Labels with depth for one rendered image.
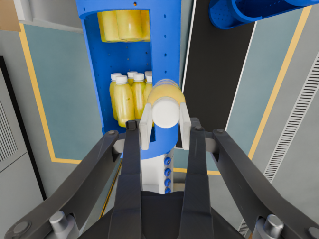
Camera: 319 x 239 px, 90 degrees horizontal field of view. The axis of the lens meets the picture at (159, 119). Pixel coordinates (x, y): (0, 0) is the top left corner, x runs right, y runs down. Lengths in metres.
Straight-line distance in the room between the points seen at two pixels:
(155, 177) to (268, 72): 1.48
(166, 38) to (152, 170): 0.72
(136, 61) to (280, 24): 1.49
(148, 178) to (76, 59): 1.35
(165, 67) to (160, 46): 0.05
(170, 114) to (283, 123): 2.07
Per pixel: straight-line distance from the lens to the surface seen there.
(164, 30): 0.44
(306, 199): 3.25
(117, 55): 0.67
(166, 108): 0.21
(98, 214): 1.15
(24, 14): 0.81
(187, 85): 1.54
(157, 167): 0.95
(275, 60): 1.95
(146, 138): 0.16
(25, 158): 2.51
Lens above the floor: 1.64
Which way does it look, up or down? 66 degrees down
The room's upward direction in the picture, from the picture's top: 176 degrees counter-clockwise
